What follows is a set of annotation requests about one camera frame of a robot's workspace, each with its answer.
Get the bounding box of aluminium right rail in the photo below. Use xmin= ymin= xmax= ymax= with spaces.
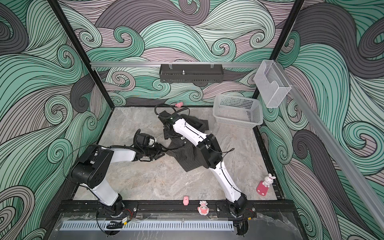
xmin=274 ymin=61 xmax=384 ymax=232

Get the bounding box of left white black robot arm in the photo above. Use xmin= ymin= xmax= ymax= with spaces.
xmin=70 ymin=134 xmax=167 ymax=216

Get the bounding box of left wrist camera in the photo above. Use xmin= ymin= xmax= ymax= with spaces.
xmin=145 ymin=136 xmax=157 ymax=147

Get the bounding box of dark grey striped shirt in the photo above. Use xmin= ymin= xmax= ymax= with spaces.
xmin=166 ymin=117 xmax=209 ymax=172

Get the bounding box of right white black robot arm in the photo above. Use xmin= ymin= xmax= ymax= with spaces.
xmin=158 ymin=111 xmax=248 ymax=217

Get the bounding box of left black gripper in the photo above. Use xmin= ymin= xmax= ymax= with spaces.
xmin=142 ymin=143 xmax=169 ymax=161

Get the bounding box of white bunny on pink stand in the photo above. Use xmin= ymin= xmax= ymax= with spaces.
xmin=257 ymin=174 xmax=276 ymax=196

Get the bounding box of clear plastic wall holder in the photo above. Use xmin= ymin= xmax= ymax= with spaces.
xmin=254 ymin=60 xmax=292 ymax=108

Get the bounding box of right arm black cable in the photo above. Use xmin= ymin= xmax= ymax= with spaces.
xmin=154 ymin=103 xmax=190 ymax=118

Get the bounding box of white slotted cable duct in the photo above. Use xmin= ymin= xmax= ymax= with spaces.
xmin=59 ymin=220 xmax=235 ymax=232

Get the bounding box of aluminium rail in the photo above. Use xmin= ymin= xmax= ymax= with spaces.
xmin=274 ymin=61 xmax=384 ymax=232
xmin=90 ymin=61 xmax=262 ymax=69

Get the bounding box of black perforated wall shelf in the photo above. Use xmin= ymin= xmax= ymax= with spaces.
xmin=159 ymin=65 xmax=224 ymax=85

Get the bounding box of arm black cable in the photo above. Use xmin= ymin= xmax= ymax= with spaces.
xmin=133 ymin=128 xmax=145 ymax=151
xmin=154 ymin=103 xmax=190 ymax=118

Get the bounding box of white plastic mesh basket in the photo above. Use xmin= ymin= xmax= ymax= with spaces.
xmin=213 ymin=95 xmax=264 ymax=129

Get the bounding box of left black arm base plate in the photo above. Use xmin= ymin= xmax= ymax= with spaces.
xmin=97 ymin=200 xmax=139 ymax=219

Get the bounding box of small pink pig toy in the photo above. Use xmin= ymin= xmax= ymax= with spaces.
xmin=175 ymin=102 xmax=184 ymax=108

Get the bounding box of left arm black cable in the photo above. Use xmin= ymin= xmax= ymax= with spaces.
xmin=133 ymin=128 xmax=145 ymax=151

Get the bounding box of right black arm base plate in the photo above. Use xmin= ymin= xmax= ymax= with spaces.
xmin=216 ymin=200 xmax=257 ymax=219

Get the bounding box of small pink front toy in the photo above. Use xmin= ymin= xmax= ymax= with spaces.
xmin=183 ymin=196 xmax=190 ymax=206

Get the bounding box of pink white doll figure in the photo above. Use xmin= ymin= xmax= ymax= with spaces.
xmin=198 ymin=201 xmax=210 ymax=216

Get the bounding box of aluminium rear rail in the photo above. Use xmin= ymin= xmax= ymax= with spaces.
xmin=90 ymin=61 xmax=262 ymax=69

